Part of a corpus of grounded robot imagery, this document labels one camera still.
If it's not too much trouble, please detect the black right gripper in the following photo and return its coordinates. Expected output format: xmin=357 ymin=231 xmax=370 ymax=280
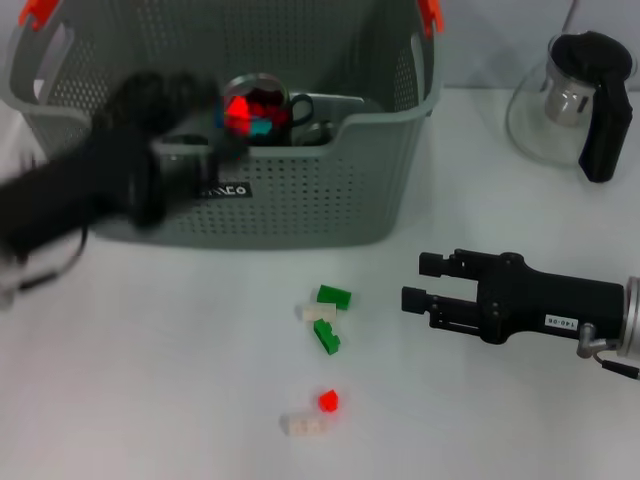
xmin=401 ymin=248 xmax=626 ymax=347

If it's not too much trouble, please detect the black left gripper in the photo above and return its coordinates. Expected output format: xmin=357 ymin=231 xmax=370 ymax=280
xmin=0 ymin=76 xmax=222 ymax=257

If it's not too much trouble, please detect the orange-red slope building block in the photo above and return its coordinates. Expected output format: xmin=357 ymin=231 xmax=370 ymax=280
xmin=223 ymin=96 xmax=252 ymax=135

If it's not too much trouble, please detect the teal building block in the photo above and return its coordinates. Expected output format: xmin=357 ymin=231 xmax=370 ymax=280
xmin=248 ymin=118 xmax=275 ymax=147

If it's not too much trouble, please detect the dark red curved block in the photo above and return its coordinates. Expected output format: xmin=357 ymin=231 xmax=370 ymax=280
xmin=247 ymin=88 xmax=287 ymax=124

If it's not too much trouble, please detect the glass teacup black base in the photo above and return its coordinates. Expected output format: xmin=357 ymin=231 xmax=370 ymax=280
xmin=299 ymin=121 xmax=335 ymax=148
xmin=219 ymin=73 xmax=315 ymax=149

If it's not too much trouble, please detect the silver right elbow connector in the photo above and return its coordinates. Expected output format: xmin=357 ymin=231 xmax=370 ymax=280
xmin=576 ymin=322 xmax=621 ymax=359

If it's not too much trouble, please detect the grey perforated storage bin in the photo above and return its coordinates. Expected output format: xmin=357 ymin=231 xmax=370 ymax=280
xmin=2 ymin=0 xmax=446 ymax=250

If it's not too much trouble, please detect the green building brick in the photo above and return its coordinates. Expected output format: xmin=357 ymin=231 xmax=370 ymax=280
xmin=317 ymin=284 xmax=353 ymax=311
xmin=313 ymin=319 xmax=341 ymax=355

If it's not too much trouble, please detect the white building brick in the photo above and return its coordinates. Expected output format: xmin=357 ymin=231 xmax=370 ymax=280
xmin=299 ymin=302 xmax=339 ymax=324
xmin=279 ymin=412 xmax=329 ymax=439

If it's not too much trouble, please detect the dark right gripper cable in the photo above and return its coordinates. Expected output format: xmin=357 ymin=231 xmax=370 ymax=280
xmin=596 ymin=355 xmax=640 ymax=380

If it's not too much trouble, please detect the glass pitcher black handle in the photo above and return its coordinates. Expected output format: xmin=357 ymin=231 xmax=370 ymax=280
xmin=504 ymin=30 xmax=639 ymax=185

